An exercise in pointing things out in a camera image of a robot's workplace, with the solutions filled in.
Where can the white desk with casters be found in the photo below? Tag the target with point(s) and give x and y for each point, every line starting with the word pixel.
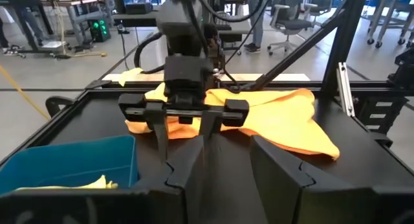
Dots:
pixel 381 13

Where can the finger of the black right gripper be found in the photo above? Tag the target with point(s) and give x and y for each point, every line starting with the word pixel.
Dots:
pixel 210 127
pixel 160 136

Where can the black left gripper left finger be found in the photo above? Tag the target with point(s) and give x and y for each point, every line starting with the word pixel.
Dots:
pixel 191 178

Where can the silver aluminium bracket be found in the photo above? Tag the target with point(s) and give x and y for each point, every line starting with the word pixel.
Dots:
pixel 344 88

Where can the grey desk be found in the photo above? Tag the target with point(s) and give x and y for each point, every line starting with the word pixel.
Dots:
pixel 81 17

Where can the yellow microfiber towel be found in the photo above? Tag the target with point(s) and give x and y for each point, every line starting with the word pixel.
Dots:
pixel 100 184

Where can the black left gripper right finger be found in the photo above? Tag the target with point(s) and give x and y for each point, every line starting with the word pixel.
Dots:
pixel 281 185

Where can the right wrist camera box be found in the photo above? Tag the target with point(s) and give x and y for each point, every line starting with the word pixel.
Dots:
pixel 187 78

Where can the black computer with green lights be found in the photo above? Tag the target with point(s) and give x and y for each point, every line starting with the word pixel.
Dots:
pixel 100 29

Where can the black and white office chair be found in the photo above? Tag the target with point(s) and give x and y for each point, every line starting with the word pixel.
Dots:
pixel 291 23

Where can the black box with white labels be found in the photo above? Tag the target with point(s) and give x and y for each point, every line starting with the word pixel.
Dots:
pixel 381 114

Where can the teal plastic bin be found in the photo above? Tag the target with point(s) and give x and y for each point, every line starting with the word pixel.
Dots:
pixel 64 162

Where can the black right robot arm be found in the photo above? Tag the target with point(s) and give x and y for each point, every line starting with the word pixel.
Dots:
pixel 178 20

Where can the black mounting block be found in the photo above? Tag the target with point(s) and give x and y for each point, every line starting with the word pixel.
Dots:
pixel 402 68

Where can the person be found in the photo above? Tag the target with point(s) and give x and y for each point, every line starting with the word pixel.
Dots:
pixel 257 20

